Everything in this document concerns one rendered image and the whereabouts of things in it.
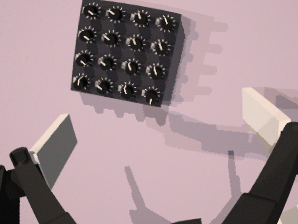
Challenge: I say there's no black knob box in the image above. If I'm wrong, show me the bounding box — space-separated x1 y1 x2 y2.
71 0 182 108

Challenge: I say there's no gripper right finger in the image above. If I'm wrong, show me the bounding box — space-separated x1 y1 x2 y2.
222 87 298 224

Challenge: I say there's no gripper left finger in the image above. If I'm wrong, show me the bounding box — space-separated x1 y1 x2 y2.
0 113 78 224

